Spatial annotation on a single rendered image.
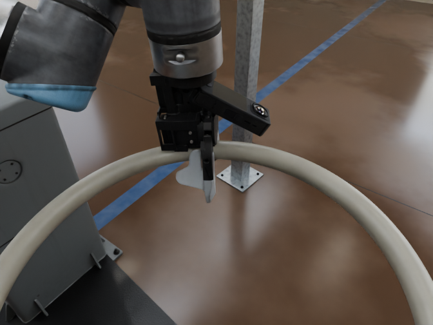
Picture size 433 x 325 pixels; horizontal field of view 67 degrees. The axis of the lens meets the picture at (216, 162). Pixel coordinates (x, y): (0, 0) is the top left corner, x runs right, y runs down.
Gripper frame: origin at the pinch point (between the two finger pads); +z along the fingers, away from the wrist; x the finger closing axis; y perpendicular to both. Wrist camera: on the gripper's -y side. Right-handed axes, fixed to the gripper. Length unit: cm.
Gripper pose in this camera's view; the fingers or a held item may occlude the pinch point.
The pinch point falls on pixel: (215, 176)
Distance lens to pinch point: 56.0
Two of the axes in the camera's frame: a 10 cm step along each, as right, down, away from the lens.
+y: -9.9, 0.0, 1.0
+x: -0.8, 6.6, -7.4
